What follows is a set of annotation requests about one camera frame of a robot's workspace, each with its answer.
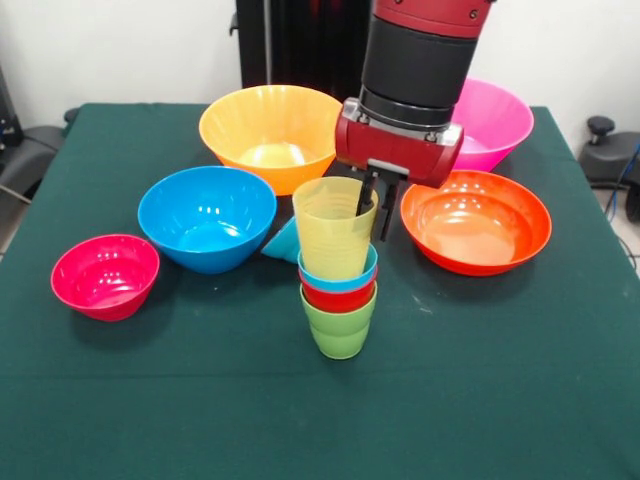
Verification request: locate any dark green table cloth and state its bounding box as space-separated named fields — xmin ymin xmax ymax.
xmin=0 ymin=102 xmax=640 ymax=480

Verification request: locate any red cup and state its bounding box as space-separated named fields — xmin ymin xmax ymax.
xmin=298 ymin=268 xmax=379 ymax=314

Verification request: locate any blue cup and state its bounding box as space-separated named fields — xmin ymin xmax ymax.
xmin=297 ymin=243 xmax=380 ymax=294

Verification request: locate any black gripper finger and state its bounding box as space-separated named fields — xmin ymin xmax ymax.
xmin=378 ymin=177 xmax=402 ymax=243
xmin=355 ymin=168 xmax=380 ymax=219

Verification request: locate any large pink bowl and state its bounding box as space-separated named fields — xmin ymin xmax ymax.
xmin=451 ymin=78 xmax=535 ymax=173

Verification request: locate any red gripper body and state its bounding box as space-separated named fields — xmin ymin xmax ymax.
xmin=334 ymin=113 xmax=465 ymax=190

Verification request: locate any shallow red-orange bowl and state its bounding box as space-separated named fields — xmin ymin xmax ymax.
xmin=399 ymin=169 xmax=553 ymax=277

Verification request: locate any blue cable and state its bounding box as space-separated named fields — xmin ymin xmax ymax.
xmin=603 ymin=143 xmax=640 ymax=217

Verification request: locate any yellow cup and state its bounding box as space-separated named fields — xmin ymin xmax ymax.
xmin=292 ymin=175 xmax=380 ymax=278

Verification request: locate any large orange bowl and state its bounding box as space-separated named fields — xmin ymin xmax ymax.
xmin=198 ymin=84 xmax=347 ymax=197

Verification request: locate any green cup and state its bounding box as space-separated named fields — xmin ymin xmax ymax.
xmin=299 ymin=284 xmax=378 ymax=361

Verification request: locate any small light blue bowl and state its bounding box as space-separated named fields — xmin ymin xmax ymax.
xmin=260 ymin=215 xmax=302 ymax=264

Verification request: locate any medium blue bowl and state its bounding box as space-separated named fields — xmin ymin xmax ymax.
xmin=137 ymin=165 xmax=278 ymax=275

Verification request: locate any black chair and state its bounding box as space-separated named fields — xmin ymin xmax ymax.
xmin=0 ymin=64 xmax=81 ymax=201
xmin=578 ymin=115 xmax=640 ymax=224

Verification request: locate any small crimson bowl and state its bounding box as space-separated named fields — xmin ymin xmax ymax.
xmin=50 ymin=233 xmax=161 ymax=323

